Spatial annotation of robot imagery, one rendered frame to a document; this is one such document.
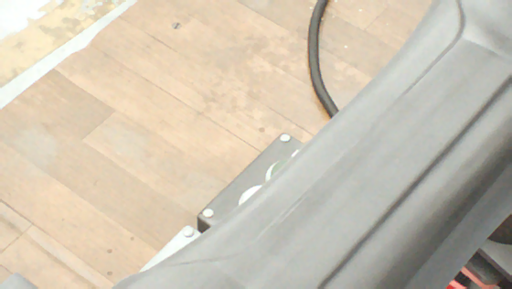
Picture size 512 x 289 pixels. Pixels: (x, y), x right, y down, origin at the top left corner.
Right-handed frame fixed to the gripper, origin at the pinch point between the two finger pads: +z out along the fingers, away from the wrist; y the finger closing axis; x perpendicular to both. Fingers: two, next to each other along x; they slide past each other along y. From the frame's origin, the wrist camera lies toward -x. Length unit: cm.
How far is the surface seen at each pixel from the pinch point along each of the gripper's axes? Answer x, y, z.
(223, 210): 2.0, 17.2, 19.8
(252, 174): -1.8, 18.1, 20.6
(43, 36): -31, 104, 135
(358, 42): -19.5, 22.9, 27.5
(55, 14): -36, 108, 136
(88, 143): 4.4, 30.4, 24.6
